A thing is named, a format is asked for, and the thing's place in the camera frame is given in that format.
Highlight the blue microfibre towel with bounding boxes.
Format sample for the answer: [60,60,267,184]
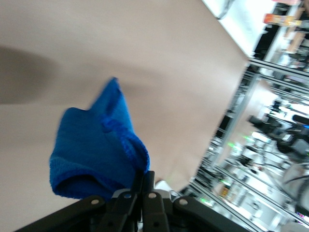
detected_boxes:
[49,76,150,203]

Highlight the aluminium profile frame structure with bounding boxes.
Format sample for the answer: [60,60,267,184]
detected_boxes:
[188,58,309,232]

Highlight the orange printed box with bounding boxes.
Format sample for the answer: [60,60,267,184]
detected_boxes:
[263,13,302,27]

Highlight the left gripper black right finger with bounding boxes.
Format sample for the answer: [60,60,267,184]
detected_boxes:
[142,170,244,232]

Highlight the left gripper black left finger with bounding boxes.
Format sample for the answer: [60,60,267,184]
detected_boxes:
[14,171,143,232]

